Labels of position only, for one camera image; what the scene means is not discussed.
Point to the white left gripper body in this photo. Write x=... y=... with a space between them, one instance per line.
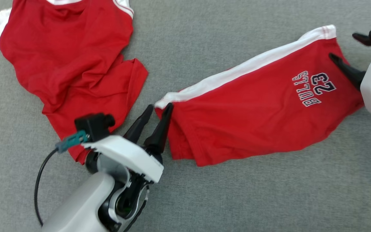
x=127 y=154

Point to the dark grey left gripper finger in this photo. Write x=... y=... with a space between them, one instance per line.
x=159 y=132
x=138 y=124

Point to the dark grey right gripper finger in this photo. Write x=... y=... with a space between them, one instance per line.
x=349 y=72
x=364 y=39

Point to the red shorts with white stripe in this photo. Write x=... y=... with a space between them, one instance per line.
x=253 y=112

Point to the red white basketball jersey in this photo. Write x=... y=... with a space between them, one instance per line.
x=60 y=48

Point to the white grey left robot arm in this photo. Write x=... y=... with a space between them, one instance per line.
x=76 y=206

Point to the grey fabric sofa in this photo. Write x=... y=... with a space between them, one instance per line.
x=237 y=199

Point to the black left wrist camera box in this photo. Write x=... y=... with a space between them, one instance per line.
x=92 y=125

